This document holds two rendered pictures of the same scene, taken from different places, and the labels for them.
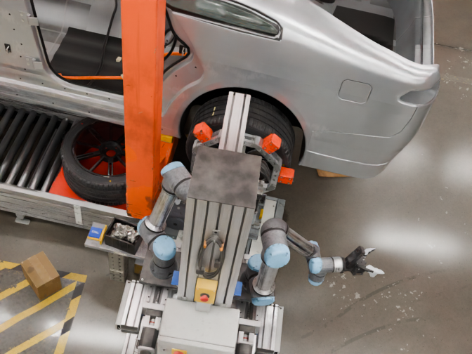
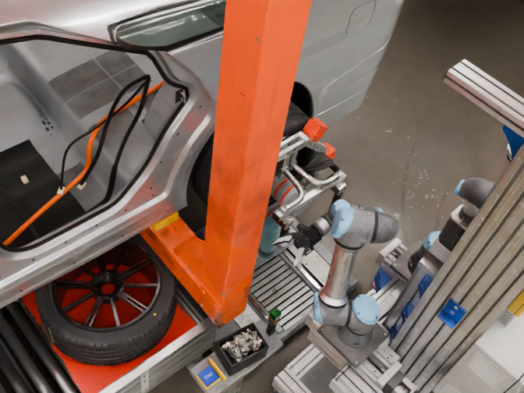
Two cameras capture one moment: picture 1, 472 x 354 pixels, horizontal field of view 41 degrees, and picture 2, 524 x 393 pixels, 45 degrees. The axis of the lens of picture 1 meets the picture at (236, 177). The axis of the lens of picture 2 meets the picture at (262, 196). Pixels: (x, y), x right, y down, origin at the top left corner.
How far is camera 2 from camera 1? 2.14 m
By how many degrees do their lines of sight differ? 31
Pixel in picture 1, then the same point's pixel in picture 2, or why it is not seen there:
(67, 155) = (77, 334)
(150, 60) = (283, 112)
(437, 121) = not seen: hidden behind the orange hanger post
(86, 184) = (135, 341)
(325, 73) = (337, 15)
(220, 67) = not seen: hidden behind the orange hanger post
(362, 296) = (399, 212)
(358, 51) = not seen: outside the picture
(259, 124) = (292, 119)
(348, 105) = (354, 37)
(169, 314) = (497, 353)
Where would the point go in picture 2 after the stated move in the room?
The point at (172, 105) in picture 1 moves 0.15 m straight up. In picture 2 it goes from (178, 173) to (179, 150)
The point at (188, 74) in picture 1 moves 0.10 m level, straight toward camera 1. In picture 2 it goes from (192, 121) to (210, 133)
